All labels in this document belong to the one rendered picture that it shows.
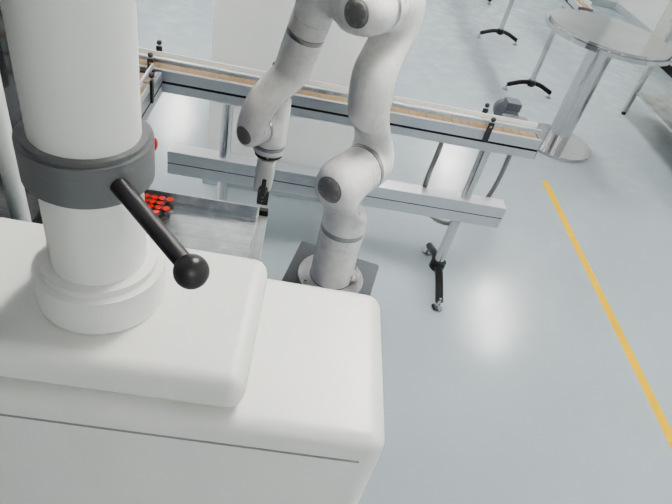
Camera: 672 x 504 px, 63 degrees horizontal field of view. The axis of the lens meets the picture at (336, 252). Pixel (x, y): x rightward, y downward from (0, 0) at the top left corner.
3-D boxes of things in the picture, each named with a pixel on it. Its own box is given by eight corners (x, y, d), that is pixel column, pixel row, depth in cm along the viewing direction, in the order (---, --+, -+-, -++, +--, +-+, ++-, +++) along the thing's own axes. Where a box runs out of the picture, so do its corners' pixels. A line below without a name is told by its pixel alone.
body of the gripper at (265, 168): (257, 137, 153) (253, 171, 160) (252, 156, 145) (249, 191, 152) (284, 141, 154) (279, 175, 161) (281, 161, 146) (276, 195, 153)
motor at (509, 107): (498, 143, 253) (510, 116, 244) (486, 114, 274) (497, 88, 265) (523, 147, 254) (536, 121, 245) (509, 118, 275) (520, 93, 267)
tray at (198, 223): (119, 253, 148) (118, 243, 145) (146, 197, 167) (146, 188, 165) (246, 273, 151) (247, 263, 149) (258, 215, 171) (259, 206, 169)
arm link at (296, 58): (289, 53, 117) (251, 158, 138) (332, 39, 128) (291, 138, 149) (258, 29, 119) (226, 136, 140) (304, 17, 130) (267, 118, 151)
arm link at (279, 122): (269, 155, 143) (291, 143, 150) (275, 108, 135) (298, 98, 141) (245, 141, 146) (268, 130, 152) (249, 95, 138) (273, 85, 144)
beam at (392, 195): (167, 173, 254) (166, 151, 246) (171, 164, 260) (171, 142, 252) (497, 228, 272) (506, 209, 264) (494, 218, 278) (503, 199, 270)
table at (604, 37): (514, 163, 420) (570, 42, 360) (489, 107, 491) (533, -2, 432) (628, 183, 431) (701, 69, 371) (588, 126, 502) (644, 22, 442)
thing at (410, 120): (87, 80, 221) (83, 41, 211) (100, 64, 233) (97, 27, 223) (534, 161, 243) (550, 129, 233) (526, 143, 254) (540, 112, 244)
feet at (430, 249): (429, 311, 281) (437, 292, 272) (419, 248, 319) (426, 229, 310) (444, 313, 282) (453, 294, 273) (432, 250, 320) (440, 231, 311)
